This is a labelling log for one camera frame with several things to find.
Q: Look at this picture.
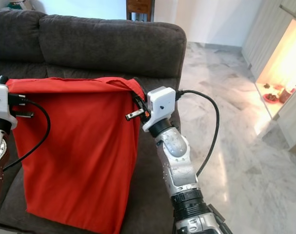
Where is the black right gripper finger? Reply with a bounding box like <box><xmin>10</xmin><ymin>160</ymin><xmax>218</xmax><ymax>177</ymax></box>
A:
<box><xmin>133</xmin><ymin>91</ymin><xmax>149</xmax><ymax>111</ymax></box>

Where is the red offering plate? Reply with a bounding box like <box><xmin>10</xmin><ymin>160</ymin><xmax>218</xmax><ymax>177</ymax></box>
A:
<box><xmin>263</xmin><ymin>93</ymin><xmax>279</xmax><ymax>103</ymax></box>

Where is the brown wooden drawer chest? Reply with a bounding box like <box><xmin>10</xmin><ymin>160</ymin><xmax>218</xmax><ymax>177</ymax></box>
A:
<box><xmin>126</xmin><ymin>0</ymin><xmax>154</xmax><ymax>22</ymax></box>

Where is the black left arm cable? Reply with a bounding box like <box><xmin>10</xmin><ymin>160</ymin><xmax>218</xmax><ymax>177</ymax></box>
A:
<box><xmin>2</xmin><ymin>94</ymin><xmax>51</xmax><ymax>171</ymax></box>

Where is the red pillow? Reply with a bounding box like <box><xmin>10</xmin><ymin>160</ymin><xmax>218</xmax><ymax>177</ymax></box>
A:
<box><xmin>5</xmin><ymin>77</ymin><xmax>146</xmax><ymax>234</ymax></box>

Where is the dark brown jar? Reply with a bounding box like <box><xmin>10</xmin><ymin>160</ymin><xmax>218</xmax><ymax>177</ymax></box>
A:
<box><xmin>280</xmin><ymin>88</ymin><xmax>293</xmax><ymax>103</ymax></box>

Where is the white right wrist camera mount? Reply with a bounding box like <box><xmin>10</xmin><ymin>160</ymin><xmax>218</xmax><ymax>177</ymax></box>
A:
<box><xmin>142</xmin><ymin>86</ymin><xmax>177</xmax><ymax>132</ymax></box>

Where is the grey fabric sofa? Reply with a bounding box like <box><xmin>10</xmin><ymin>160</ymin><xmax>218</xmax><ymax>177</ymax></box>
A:
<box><xmin>0</xmin><ymin>9</ymin><xmax>187</xmax><ymax>234</ymax></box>

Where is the light wooden wall cabinet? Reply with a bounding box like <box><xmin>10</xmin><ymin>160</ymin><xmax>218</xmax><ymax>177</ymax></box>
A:
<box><xmin>241</xmin><ymin>0</ymin><xmax>296</xmax><ymax>154</ymax></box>

